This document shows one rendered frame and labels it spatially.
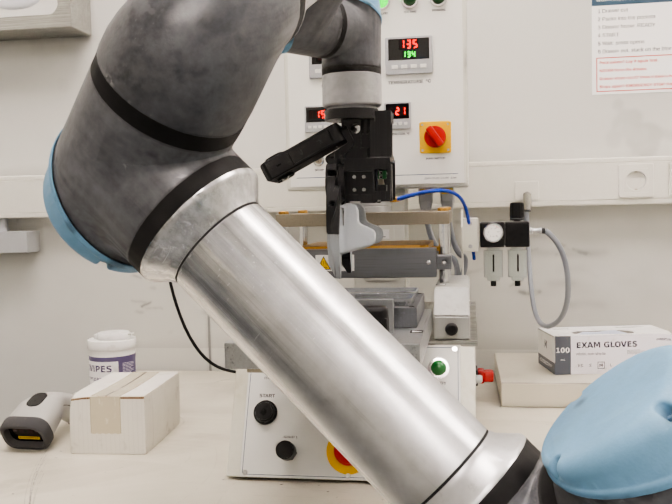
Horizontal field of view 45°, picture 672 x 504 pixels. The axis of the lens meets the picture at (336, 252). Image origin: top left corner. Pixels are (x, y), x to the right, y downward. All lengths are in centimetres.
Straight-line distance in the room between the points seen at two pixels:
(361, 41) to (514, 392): 76
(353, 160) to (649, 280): 99
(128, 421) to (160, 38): 84
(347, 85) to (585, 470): 64
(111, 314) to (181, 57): 149
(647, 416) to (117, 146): 38
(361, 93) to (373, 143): 6
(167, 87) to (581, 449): 34
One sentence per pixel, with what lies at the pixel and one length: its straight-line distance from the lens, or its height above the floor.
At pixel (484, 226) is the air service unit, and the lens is 144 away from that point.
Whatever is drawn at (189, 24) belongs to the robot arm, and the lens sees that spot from 55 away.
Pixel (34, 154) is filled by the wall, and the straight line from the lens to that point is 207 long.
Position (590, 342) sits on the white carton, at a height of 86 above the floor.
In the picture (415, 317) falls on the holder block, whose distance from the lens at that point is 100.
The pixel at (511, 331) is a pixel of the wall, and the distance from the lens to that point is 183.
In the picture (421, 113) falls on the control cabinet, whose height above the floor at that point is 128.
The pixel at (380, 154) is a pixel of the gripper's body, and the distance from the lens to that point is 102.
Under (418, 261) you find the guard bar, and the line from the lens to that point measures 123.
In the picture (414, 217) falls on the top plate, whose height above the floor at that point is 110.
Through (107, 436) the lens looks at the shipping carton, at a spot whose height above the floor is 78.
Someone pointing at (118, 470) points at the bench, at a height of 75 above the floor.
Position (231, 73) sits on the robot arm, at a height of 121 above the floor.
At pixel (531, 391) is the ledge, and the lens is 153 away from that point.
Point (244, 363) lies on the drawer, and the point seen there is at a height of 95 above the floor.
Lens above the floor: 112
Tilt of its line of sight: 3 degrees down
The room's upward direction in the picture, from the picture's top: 1 degrees counter-clockwise
